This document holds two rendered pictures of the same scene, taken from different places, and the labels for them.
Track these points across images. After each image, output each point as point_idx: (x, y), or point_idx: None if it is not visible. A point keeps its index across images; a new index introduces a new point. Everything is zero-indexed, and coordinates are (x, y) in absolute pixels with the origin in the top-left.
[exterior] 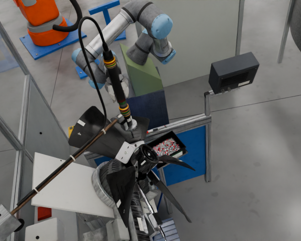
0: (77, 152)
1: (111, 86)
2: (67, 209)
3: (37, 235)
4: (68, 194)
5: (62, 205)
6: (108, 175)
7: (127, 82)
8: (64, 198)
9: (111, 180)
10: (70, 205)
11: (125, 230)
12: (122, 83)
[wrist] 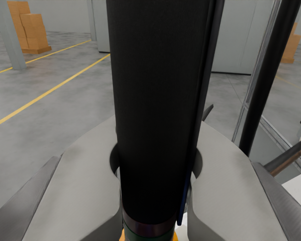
0: None
1: (235, 220)
2: (288, 180)
3: None
4: None
5: (300, 180)
6: (210, 109)
7: (16, 204)
8: None
9: (206, 111)
10: (287, 189)
11: (192, 175)
12: (75, 214)
